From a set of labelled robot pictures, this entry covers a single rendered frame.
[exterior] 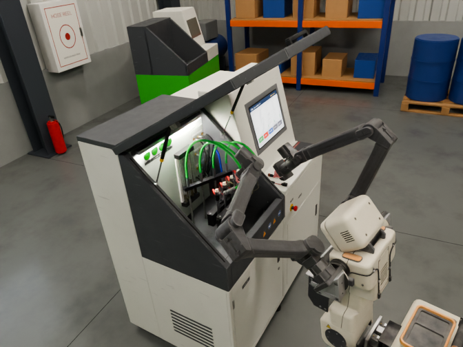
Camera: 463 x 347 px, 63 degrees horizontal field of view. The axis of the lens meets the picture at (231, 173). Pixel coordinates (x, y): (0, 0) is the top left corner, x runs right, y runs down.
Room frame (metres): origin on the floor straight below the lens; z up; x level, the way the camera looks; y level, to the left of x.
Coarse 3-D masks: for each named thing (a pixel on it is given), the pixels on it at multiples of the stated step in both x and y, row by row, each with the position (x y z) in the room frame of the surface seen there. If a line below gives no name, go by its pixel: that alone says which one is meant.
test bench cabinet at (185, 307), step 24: (144, 264) 1.67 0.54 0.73; (168, 288) 1.58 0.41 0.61; (192, 288) 1.48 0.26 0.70; (216, 288) 1.40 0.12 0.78; (168, 312) 1.60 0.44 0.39; (192, 312) 1.50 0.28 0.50; (216, 312) 1.41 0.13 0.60; (168, 336) 1.63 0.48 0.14; (192, 336) 1.51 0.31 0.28; (216, 336) 1.42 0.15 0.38
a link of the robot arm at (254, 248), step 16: (224, 224) 1.00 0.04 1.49; (224, 240) 0.97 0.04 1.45; (240, 240) 0.94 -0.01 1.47; (256, 240) 0.99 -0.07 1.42; (272, 240) 1.03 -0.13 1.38; (288, 240) 1.08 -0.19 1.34; (304, 240) 1.10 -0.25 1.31; (320, 240) 1.13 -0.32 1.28; (240, 256) 0.93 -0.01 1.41; (256, 256) 0.96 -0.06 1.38; (272, 256) 1.00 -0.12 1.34; (288, 256) 1.03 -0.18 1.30
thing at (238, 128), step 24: (240, 72) 2.60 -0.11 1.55; (240, 96) 2.24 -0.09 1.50; (216, 120) 2.19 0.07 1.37; (240, 120) 2.16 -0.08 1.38; (288, 120) 2.64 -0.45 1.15; (264, 168) 2.21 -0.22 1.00; (312, 168) 2.36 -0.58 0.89; (288, 192) 1.99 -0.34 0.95; (312, 192) 2.37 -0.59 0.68; (288, 216) 1.99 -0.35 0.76; (312, 216) 2.40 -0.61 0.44; (288, 264) 2.00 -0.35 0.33; (288, 288) 2.01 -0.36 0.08
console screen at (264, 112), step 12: (276, 84) 2.63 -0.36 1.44; (264, 96) 2.45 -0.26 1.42; (276, 96) 2.58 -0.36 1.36; (252, 108) 2.30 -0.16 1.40; (264, 108) 2.41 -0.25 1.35; (276, 108) 2.54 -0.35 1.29; (252, 120) 2.26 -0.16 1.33; (264, 120) 2.37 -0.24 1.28; (276, 120) 2.50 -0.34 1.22; (252, 132) 2.22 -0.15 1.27; (264, 132) 2.33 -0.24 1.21; (276, 132) 2.46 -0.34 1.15; (264, 144) 2.29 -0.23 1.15
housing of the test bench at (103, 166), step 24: (216, 72) 2.94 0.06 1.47; (168, 96) 2.34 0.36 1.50; (192, 96) 2.40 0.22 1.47; (120, 120) 1.99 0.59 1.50; (144, 120) 1.96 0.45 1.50; (96, 144) 1.74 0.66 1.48; (96, 168) 1.77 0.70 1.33; (120, 168) 1.67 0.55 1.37; (96, 192) 1.80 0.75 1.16; (120, 192) 1.69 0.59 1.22; (120, 216) 1.72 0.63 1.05; (120, 240) 1.75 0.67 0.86; (120, 264) 1.78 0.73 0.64; (144, 288) 1.69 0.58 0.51; (144, 312) 1.72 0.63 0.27
